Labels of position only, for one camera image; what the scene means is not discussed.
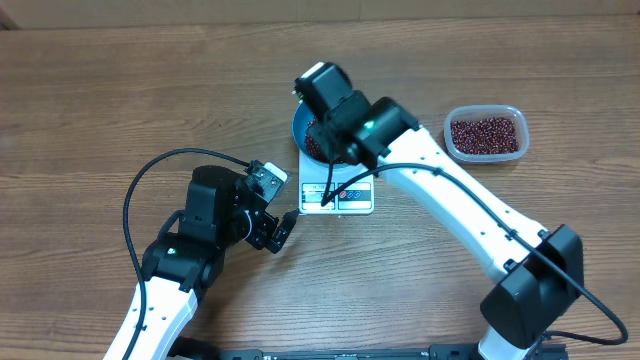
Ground clear plastic food container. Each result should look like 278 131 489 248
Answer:
444 104 530 164

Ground teal metal bowl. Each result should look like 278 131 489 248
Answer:
292 102 328 166

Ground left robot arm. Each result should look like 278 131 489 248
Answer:
105 161 297 359

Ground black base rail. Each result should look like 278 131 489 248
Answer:
169 337 569 360

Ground white digital kitchen scale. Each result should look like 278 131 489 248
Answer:
298 152 375 216

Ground red adzuki beans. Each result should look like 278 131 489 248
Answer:
303 116 519 165

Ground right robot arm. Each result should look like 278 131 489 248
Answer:
294 62 584 359

